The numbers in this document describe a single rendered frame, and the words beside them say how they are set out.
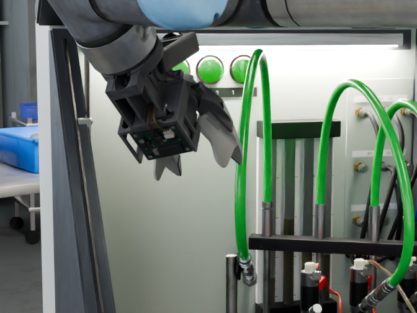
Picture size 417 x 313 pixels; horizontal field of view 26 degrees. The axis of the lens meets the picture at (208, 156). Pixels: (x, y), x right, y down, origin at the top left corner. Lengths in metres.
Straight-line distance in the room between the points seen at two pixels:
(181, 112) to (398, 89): 0.80
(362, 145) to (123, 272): 0.49
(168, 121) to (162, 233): 0.67
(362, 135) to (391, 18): 0.87
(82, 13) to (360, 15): 0.26
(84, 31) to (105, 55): 0.03
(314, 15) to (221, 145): 0.24
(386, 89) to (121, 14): 0.93
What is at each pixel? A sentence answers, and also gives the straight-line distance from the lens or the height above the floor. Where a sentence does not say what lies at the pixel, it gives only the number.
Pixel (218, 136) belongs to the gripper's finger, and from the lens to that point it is 1.02.
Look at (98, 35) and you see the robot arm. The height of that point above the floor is 1.44.
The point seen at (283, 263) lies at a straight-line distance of 1.63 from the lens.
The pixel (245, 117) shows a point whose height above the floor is 1.34.
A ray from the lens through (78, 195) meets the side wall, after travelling 1.29.
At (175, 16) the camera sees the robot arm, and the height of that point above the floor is 1.46.
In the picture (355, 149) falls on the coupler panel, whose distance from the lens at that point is 1.67.
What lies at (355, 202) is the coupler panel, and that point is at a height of 1.13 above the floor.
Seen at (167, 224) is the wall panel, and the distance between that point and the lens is 1.58.
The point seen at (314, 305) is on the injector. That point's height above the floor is 1.05.
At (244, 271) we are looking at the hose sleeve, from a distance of 1.25.
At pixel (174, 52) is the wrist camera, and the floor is 1.42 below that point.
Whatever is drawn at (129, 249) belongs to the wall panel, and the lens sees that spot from 1.58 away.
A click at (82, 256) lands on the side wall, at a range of 1.23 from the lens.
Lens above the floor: 1.45
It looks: 8 degrees down
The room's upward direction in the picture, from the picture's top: straight up
